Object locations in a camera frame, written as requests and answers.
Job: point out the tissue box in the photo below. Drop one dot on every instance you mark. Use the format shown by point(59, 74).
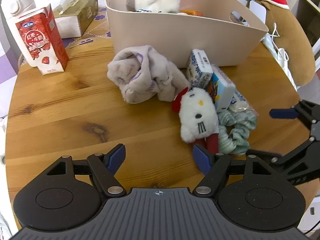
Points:
point(72, 17)

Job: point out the beige plastic storage bin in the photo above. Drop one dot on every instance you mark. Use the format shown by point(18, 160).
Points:
point(227, 31)

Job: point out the green scrunchie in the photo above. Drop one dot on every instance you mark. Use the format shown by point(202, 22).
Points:
point(234, 131)

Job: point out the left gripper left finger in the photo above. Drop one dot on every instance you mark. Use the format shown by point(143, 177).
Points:
point(103, 168)

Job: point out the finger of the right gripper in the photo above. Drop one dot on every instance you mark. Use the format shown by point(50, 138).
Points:
point(267, 157)
point(288, 113)

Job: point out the small blue white carton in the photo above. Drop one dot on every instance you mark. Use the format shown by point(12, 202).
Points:
point(199, 71)

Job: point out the orange snack packet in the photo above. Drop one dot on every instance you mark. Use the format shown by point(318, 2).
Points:
point(191, 13)

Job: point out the white fluffy plush hat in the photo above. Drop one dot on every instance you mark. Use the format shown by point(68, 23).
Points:
point(163, 6)

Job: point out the clear packet white candy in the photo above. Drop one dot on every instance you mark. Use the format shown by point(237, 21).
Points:
point(239, 103)

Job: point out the lilac fleece cloth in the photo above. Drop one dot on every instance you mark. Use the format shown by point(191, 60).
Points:
point(141, 72)

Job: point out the white kitty plush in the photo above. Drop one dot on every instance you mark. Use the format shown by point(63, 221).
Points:
point(198, 118)

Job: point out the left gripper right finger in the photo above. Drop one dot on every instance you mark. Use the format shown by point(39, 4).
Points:
point(214, 167)

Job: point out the red milk carton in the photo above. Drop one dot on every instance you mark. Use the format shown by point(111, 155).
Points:
point(42, 43)

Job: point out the white phone stand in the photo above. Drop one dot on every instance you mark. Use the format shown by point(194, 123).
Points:
point(258, 10)

